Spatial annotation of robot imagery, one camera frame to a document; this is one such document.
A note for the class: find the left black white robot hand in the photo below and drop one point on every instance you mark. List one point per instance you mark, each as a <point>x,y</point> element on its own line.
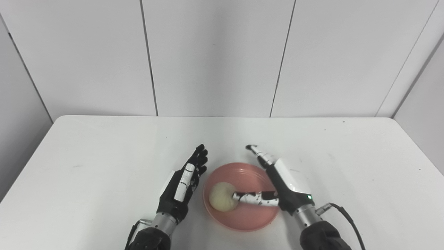
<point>171,201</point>

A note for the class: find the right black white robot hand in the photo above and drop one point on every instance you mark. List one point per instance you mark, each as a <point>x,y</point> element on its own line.
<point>289,187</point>

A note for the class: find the cream steamed bun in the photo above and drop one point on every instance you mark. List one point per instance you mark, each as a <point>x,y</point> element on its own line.
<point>221,198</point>

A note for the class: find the pink round plate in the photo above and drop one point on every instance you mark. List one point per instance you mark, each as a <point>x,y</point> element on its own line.
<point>246,217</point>

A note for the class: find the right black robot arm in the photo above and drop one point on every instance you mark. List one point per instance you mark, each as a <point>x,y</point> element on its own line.
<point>321,234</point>

